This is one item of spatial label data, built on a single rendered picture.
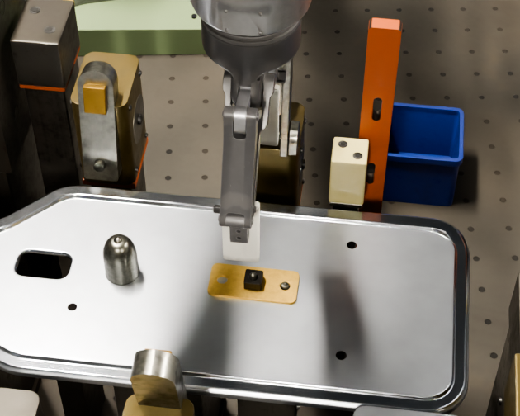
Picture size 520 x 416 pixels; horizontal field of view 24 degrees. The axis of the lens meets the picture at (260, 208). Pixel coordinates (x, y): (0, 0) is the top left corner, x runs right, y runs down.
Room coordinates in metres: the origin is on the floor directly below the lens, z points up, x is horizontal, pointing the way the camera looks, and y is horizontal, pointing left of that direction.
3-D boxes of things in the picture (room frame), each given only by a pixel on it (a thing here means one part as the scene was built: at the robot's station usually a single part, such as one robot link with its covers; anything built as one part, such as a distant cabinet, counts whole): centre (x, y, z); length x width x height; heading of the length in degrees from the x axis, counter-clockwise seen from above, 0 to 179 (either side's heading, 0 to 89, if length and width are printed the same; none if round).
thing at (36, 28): (0.94, 0.22, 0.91); 0.07 x 0.05 x 0.42; 173
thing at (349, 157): (0.81, -0.09, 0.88); 0.04 x 0.04 x 0.37; 83
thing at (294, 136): (0.83, -0.03, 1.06); 0.03 x 0.01 x 0.03; 173
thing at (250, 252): (0.63, 0.02, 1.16); 0.03 x 0.01 x 0.07; 83
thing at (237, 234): (0.61, 0.02, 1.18); 0.03 x 0.01 x 0.05; 173
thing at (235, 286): (0.70, 0.01, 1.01); 0.08 x 0.04 x 0.01; 82
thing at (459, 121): (1.11, -0.21, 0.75); 0.11 x 0.10 x 0.09; 83
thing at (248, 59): (0.70, 0.01, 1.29); 0.08 x 0.07 x 0.09; 173
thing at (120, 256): (0.71, 0.13, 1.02); 0.03 x 0.03 x 0.07
